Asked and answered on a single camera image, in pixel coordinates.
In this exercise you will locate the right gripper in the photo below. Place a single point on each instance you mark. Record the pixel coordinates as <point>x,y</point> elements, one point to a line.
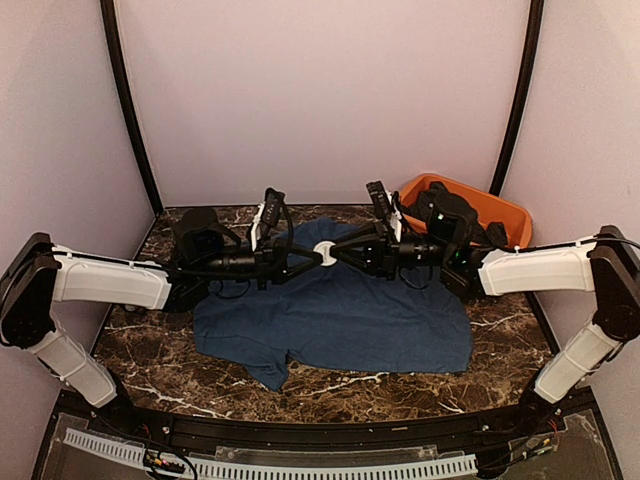
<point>382,258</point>

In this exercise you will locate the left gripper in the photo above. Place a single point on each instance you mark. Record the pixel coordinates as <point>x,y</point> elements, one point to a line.
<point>272,262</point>

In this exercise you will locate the round yellow grey brooch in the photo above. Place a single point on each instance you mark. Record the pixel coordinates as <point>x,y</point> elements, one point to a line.
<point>323,248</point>

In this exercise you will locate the blue t-shirt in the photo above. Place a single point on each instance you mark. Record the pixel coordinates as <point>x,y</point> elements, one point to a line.
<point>336,318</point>

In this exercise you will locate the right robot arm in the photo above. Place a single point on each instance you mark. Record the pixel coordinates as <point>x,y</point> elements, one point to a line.
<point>475,261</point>

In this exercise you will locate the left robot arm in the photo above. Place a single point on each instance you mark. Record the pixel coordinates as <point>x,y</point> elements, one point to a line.
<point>204,251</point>

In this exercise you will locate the black clothing in basin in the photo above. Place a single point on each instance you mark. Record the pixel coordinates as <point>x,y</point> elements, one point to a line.
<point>451,219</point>

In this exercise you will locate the orange plastic basin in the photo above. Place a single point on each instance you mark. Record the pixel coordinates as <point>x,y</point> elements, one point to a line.
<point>516,220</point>

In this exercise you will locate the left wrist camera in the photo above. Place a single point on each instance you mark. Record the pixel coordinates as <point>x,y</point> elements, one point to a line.
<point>266,218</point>

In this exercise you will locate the white slotted cable duct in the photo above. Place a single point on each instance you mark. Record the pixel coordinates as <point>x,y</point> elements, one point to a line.
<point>239,463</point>

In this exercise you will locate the black front rail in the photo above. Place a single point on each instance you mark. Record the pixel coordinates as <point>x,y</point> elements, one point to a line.
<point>471,432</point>

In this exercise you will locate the right black frame post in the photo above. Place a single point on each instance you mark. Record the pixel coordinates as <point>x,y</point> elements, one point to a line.
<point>521,91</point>

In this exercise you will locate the black frame post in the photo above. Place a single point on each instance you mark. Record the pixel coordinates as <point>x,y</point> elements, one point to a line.
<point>521,91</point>
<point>128,109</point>

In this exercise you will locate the left black frame post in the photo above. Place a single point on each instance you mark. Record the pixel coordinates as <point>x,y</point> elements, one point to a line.
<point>128,109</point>

